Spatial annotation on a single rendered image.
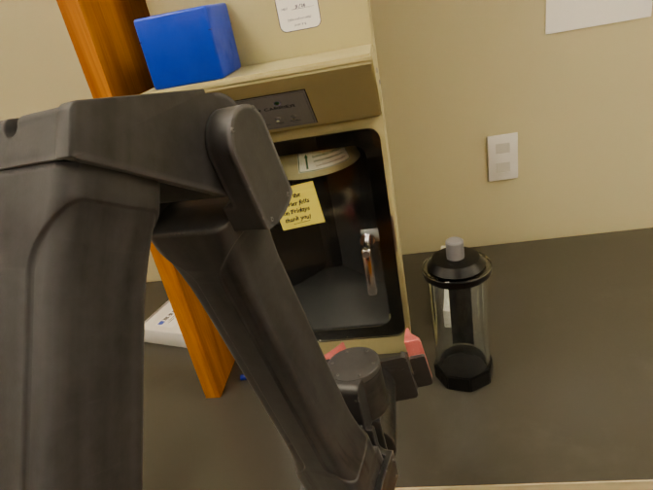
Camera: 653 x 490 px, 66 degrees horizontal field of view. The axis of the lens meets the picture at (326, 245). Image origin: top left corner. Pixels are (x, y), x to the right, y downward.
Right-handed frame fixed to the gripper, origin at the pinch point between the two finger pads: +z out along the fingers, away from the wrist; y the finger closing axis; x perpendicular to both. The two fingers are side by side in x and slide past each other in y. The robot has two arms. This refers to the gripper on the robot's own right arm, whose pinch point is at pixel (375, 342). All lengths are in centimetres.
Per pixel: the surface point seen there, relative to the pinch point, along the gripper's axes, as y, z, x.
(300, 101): 1.0, 11.6, -33.7
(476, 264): -16.5, 11.4, -2.2
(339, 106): -3.7, 13.8, -31.1
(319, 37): -3.2, 18.8, -40.7
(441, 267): -11.3, 11.2, -3.3
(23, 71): 75, 61, -57
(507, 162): -31, 63, 1
